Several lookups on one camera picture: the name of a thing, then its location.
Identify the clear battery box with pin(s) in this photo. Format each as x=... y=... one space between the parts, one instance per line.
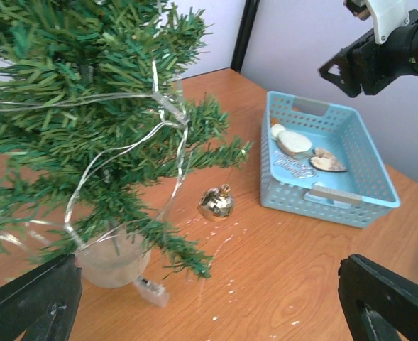
x=152 y=292

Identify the brown pinecone ornament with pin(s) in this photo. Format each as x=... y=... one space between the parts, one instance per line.
x=324 y=160

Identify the light blue plastic basket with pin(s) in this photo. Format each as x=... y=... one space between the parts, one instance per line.
x=355 y=198

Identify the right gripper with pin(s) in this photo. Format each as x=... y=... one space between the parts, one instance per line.
x=367 y=67

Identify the gold disco ball ornament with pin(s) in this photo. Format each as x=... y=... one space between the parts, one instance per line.
x=216 y=204

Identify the right back frame post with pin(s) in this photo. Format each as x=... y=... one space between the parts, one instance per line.
x=245 y=29

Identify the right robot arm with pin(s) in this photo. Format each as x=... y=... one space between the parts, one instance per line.
x=414 y=44

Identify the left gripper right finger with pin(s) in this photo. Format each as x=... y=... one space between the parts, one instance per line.
x=377 y=303

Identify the silver script word ornament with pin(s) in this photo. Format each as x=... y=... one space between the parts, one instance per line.
x=296 y=169

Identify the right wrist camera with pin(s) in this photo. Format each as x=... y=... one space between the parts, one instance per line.
x=387 y=15

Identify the small green christmas tree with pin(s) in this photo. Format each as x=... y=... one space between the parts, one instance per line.
x=91 y=112

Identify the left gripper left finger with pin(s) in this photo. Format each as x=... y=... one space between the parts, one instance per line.
x=42 y=304

